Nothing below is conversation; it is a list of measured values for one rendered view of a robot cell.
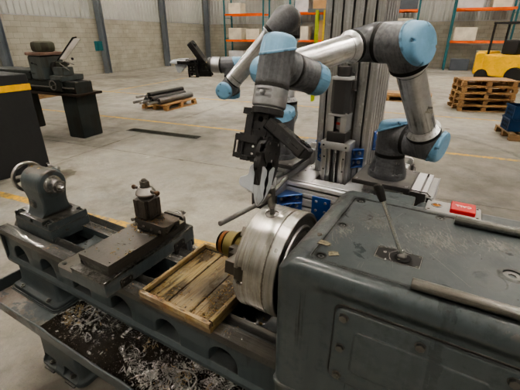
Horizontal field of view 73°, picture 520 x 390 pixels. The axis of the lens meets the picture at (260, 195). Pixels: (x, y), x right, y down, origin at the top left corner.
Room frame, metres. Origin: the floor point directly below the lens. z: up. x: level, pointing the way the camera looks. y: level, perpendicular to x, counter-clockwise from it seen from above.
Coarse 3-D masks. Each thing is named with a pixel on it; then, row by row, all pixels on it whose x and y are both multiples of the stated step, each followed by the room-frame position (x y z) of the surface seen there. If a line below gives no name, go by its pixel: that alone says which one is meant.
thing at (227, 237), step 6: (222, 234) 0.96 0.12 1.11; (228, 234) 0.95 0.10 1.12; (234, 234) 0.94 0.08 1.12; (240, 234) 0.95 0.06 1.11; (222, 240) 0.94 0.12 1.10; (228, 240) 0.93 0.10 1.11; (234, 240) 0.93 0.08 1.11; (240, 240) 0.93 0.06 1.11; (216, 246) 0.94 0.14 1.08; (222, 246) 0.93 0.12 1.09; (228, 246) 0.92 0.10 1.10; (222, 252) 0.94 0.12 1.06
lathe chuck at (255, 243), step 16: (288, 208) 0.90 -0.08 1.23; (256, 224) 0.83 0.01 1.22; (272, 224) 0.82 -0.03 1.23; (256, 240) 0.79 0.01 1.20; (272, 240) 0.78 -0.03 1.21; (240, 256) 0.77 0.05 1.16; (256, 256) 0.76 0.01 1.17; (256, 272) 0.74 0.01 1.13; (240, 288) 0.75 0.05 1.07; (256, 288) 0.73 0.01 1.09; (256, 304) 0.74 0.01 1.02
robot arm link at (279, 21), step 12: (276, 12) 1.61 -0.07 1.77; (288, 12) 1.60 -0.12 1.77; (276, 24) 1.58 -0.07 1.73; (288, 24) 1.59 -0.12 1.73; (252, 48) 1.61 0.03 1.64; (240, 60) 1.63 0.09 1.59; (240, 72) 1.62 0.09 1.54; (228, 84) 1.62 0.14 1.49; (240, 84) 1.64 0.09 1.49; (228, 96) 1.61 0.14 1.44
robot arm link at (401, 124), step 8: (384, 120) 1.37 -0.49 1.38; (392, 120) 1.35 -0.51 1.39; (400, 120) 1.34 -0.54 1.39; (384, 128) 1.32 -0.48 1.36; (392, 128) 1.30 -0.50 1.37; (400, 128) 1.30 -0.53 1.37; (384, 136) 1.32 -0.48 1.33; (392, 136) 1.30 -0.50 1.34; (400, 136) 1.27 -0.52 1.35; (376, 144) 1.36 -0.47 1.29; (384, 144) 1.32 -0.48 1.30; (392, 144) 1.29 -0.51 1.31; (400, 144) 1.26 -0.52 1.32; (384, 152) 1.31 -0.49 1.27; (392, 152) 1.30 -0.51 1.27; (400, 152) 1.28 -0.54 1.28
